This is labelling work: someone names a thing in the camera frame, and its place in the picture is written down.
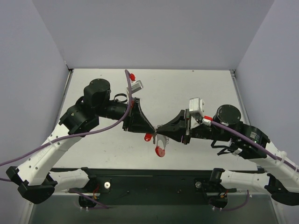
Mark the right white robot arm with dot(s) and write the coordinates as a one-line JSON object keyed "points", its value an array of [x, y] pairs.
{"points": [[228, 133]]}

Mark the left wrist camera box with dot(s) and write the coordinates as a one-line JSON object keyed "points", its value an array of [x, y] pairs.
{"points": [[136, 86]]}

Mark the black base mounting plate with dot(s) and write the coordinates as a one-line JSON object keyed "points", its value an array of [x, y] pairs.
{"points": [[152, 187]]}

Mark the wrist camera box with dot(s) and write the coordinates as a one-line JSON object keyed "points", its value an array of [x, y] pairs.
{"points": [[196, 108], [136, 86]]}

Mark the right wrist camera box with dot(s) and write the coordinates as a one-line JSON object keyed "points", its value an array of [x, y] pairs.
{"points": [[196, 108]]}

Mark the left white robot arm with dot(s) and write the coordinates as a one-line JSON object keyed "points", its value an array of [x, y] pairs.
{"points": [[36, 182]]}

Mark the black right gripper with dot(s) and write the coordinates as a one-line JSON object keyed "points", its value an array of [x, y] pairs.
{"points": [[186, 127]]}

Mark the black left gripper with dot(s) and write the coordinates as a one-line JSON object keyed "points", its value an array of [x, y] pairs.
{"points": [[130, 115]]}

